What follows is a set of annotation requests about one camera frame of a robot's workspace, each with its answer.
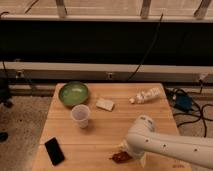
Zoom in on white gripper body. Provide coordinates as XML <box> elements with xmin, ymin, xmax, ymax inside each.
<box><xmin>120</xmin><ymin>140</ymin><xmax>145</xmax><ymax>159</ymax></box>

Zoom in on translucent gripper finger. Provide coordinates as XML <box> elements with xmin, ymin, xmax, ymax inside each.
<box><xmin>139</xmin><ymin>155</ymin><xmax>147</xmax><ymax>168</ymax></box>

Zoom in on dark red pepper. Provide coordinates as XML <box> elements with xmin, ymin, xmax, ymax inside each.
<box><xmin>111</xmin><ymin>151</ymin><xmax>132</xmax><ymax>164</ymax></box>

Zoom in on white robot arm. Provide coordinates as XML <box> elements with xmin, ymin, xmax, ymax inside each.
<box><xmin>123</xmin><ymin>115</ymin><xmax>213</xmax><ymax>169</ymax></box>

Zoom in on translucent plastic cup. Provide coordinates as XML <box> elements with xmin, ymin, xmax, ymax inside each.
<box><xmin>71</xmin><ymin>104</ymin><xmax>90</xmax><ymax>128</ymax></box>

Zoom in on green ceramic bowl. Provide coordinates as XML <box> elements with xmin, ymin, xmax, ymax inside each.
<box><xmin>58</xmin><ymin>81</ymin><xmax>89</xmax><ymax>107</ymax></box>

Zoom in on beige sponge block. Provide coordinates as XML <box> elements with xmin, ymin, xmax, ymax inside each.
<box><xmin>96</xmin><ymin>98</ymin><xmax>114</xmax><ymax>111</ymax></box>

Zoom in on blue power adapter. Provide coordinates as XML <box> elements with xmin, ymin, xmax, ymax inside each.
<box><xmin>174</xmin><ymin>94</ymin><xmax>192</xmax><ymax>112</ymax></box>

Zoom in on black smartphone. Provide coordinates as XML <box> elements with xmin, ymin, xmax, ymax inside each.
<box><xmin>45</xmin><ymin>138</ymin><xmax>65</xmax><ymax>166</ymax></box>

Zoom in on black chair base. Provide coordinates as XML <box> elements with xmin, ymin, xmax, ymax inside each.
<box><xmin>0</xmin><ymin>79</ymin><xmax>13</xmax><ymax>142</ymax></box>

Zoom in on black floor cables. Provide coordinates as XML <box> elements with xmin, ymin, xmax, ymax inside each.
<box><xmin>165</xmin><ymin>87</ymin><xmax>213</xmax><ymax>138</ymax></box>

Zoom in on black hanging cable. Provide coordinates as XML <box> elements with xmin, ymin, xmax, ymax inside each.
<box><xmin>126</xmin><ymin>13</ymin><xmax>165</xmax><ymax>82</ymax></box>

